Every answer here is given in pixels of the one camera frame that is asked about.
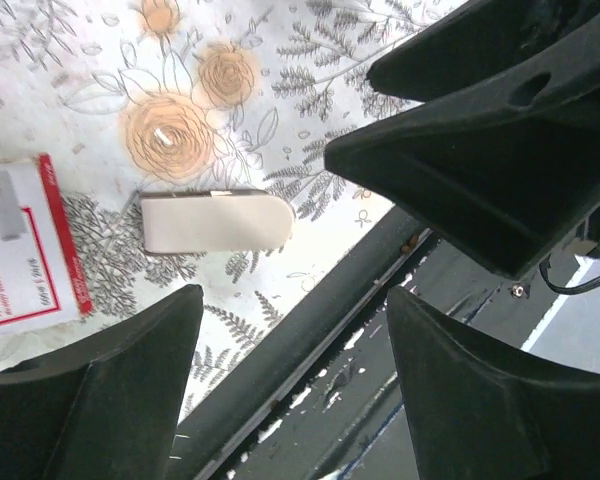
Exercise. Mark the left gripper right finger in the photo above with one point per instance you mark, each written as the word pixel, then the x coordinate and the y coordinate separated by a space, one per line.
pixel 478 408

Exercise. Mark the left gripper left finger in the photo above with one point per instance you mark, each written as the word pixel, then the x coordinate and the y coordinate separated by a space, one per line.
pixel 104 407

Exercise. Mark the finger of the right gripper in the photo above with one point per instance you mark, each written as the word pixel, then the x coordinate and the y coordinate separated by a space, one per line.
pixel 476 41
pixel 504 169

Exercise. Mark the red staple box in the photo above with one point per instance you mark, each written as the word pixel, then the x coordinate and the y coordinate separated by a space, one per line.
pixel 42 282

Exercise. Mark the beige brown stapler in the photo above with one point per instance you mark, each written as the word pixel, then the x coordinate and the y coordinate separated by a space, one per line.
pixel 215 221

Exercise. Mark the floral patterned table mat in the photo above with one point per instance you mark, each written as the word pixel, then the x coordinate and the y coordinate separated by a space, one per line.
pixel 190 96

